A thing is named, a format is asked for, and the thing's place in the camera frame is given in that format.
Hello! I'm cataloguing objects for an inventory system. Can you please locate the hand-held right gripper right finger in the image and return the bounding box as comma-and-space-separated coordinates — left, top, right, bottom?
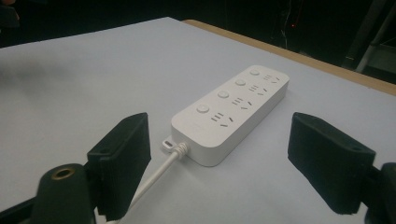
287, 111, 376, 216

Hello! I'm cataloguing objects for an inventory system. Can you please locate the white power strip cable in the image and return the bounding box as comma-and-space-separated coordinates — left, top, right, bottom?
106, 142, 189, 224

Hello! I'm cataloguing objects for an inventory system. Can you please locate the white power strip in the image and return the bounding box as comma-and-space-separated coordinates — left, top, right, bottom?
162, 64, 290, 167

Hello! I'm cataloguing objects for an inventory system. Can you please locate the metal stand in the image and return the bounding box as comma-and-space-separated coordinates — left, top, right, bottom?
341, 0, 396, 74

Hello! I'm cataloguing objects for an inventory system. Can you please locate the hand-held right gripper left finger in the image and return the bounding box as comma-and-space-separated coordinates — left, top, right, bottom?
86, 112, 152, 222

